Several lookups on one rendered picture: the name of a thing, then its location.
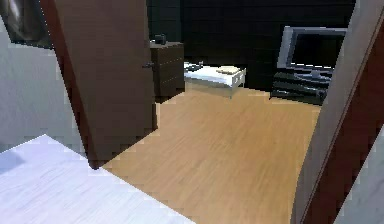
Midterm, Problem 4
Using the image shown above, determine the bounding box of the white low table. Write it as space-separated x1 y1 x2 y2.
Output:
183 61 247 98

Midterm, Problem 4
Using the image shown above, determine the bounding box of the dark brown chest of drawers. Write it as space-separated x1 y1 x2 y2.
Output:
149 40 186 99

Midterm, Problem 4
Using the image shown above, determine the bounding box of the tan flat book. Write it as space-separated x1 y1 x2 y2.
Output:
215 65 240 76

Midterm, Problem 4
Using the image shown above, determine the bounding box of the brown room door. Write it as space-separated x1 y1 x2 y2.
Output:
39 0 159 170

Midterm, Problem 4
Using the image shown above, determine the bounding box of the black television stand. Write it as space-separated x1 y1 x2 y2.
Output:
269 70 333 106

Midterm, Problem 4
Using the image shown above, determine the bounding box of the grey television set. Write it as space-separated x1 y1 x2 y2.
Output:
276 25 349 75

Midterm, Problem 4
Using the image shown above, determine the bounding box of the dark framed wall picture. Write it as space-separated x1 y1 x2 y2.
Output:
0 0 54 50

